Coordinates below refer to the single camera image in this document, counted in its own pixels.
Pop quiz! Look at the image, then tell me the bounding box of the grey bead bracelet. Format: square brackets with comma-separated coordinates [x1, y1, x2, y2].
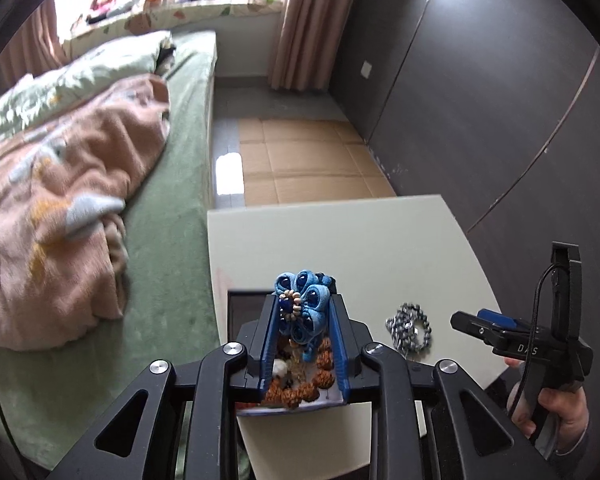
[385, 302, 433, 359]

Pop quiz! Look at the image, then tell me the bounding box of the pink curtain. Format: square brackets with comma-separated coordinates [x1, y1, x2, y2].
[270, 0, 369, 94]
[5, 0, 67, 82]

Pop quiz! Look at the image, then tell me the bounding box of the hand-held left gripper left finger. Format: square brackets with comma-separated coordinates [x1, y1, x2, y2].
[45, 294, 281, 480]

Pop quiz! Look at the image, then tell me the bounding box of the bed with green sheet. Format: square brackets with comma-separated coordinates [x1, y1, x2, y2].
[0, 30, 241, 467]

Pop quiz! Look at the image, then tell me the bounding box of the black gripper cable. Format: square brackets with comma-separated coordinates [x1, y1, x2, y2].
[510, 264, 567, 412]

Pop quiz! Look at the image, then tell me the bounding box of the person's right hand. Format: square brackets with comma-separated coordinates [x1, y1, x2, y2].
[505, 357, 591, 453]

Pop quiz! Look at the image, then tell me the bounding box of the dark grey wardrobe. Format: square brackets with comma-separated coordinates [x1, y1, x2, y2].
[327, 0, 600, 411]

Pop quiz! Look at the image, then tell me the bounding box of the green floral pillow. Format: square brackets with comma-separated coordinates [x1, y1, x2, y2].
[0, 30, 174, 142]

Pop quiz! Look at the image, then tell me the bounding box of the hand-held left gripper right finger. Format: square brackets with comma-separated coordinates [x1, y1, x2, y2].
[327, 294, 561, 480]

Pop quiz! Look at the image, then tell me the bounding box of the white bedside table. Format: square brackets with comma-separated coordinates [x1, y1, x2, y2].
[206, 195, 503, 480]

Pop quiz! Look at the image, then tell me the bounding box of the pile of small clutter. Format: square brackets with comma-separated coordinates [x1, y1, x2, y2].
[72, 0, 146, 26]

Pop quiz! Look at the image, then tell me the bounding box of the flattened cardboard sheet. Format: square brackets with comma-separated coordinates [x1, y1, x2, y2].
[237, 117, 399, 207]

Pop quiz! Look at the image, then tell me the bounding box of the blue fabric flower hair accessory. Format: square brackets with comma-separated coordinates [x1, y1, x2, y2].
[272, 270, 337, 363]

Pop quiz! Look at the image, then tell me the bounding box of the black jewelry box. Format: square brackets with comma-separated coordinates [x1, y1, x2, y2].
[227, 287, 353, 417]

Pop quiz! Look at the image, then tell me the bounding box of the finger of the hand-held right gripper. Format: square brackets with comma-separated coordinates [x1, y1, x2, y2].
[477, 308, 521, 333]
[450, 311, 512, 357]

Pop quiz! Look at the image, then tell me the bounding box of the pink fleece blanket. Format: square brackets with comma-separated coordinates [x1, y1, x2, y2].
[0, 74, 171, 351]

